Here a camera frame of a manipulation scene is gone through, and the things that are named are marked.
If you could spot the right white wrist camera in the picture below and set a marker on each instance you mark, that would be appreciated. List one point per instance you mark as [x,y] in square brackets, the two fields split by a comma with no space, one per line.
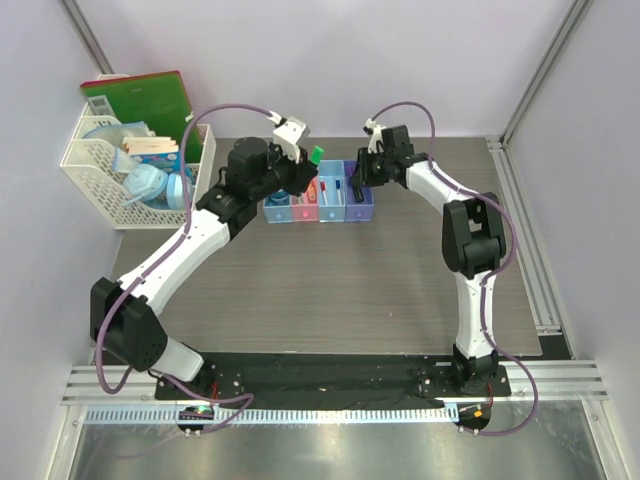
[374,130]

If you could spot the blue face mask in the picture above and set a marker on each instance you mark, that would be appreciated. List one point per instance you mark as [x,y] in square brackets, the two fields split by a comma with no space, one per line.
[145,183]

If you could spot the slotted cable duct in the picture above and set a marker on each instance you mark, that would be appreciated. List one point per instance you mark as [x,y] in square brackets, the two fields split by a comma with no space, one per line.
[194,415]

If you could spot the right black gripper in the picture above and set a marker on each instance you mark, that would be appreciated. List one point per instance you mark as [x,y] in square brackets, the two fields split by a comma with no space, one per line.
[362,175]

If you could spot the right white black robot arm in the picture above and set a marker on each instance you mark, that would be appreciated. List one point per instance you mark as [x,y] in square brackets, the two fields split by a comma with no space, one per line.
[473,243]

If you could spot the light blue plastic bin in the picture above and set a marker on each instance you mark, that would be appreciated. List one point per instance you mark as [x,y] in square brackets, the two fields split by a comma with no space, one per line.
[278,214]

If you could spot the blue round jar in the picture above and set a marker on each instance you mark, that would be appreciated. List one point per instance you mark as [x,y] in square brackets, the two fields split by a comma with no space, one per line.
[279,198]

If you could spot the clear blue zip pouch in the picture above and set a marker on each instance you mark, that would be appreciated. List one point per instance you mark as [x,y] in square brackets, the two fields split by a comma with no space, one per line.
[115,135]

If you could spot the orange highlighter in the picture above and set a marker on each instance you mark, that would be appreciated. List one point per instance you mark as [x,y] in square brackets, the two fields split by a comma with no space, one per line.
[312,192]

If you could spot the green highlighter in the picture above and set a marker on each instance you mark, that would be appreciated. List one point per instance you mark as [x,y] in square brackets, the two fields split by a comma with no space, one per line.
[317,155]

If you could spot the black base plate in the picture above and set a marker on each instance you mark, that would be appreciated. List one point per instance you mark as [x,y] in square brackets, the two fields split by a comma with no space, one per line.
[333,382]

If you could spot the blue cap whiteboard marker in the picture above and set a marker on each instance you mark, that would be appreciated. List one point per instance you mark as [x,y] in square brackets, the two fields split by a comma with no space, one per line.
[339,195]

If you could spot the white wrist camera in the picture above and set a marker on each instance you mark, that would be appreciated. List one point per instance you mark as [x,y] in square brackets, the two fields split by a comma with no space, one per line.
[374,130]
[287,134]

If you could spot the white perforated file rack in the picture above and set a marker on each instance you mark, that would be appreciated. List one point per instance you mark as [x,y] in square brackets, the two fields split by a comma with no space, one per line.
[88,163]

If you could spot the purple plastic bin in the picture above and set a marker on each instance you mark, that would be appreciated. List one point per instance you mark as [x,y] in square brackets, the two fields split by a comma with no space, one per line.
[359,203]

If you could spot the wooden sticks box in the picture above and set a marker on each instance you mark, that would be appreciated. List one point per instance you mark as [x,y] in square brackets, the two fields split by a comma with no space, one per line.
[160,152]

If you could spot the red cap whiteboard marker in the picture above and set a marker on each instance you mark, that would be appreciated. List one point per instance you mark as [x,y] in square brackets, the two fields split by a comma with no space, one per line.
[324,192]

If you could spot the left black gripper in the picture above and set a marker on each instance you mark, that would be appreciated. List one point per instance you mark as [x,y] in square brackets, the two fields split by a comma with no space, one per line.
[301,172]

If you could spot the teal plastic bin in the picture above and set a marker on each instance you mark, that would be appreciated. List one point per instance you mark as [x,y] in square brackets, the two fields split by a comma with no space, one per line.
[328,171]

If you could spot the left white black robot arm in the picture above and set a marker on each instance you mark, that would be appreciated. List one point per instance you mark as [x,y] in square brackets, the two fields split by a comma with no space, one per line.
[124,314]

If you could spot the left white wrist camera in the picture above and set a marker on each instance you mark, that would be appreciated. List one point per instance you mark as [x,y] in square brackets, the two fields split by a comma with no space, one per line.
[287,134]

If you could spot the green folder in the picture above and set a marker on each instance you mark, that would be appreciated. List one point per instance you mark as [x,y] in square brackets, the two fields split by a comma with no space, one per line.
[159,100]

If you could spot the pink plastic bin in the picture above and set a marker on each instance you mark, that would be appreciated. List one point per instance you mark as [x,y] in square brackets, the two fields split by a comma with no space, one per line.
[305,208]

